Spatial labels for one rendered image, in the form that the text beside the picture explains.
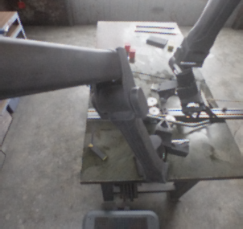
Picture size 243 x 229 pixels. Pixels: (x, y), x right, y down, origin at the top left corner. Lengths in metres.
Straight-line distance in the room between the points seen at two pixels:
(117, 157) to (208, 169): 0.42
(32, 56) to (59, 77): 0.04
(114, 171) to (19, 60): 0.70
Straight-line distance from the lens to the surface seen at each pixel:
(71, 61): 0.23
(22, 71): 0.18
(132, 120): 0.38
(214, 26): 0.51
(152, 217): 1.42
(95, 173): 0.82
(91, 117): 0.93
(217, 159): 0.97
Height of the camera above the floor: 1.65
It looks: 50 degrees down
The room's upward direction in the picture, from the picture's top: 3 degrees clockwise
